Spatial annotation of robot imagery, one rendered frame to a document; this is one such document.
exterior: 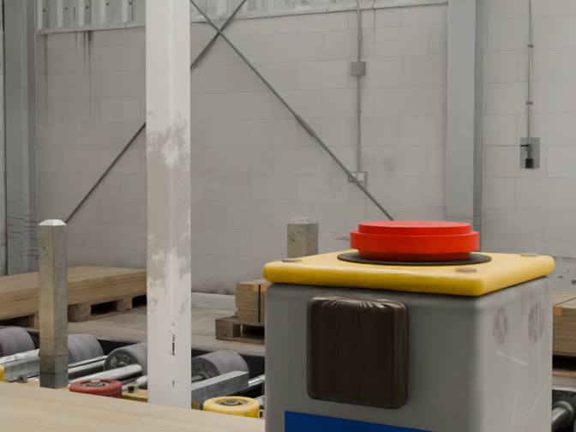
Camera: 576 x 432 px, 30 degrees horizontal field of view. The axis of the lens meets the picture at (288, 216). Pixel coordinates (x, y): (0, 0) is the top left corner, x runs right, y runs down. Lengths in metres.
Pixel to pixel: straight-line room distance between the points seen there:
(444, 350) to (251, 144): 8.53
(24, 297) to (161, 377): 6.42
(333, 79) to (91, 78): 2.45
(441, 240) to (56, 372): 1.63
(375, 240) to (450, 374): 0.05
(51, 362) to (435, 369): 1.64
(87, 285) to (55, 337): 6.63
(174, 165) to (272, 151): 7.16
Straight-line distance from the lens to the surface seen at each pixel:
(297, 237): 1.60
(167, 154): 1.57
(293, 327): 0.32
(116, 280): 8.82
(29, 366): 2.30
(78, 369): 2.34
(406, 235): 0.32
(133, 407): 1.56
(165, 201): 1.57
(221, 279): 9.04
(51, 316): 1.90
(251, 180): 8.82
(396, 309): 0.30
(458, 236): 0.32
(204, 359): 2.18
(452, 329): 0.30
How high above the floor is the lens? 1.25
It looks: 3 degrees down
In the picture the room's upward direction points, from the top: straight up
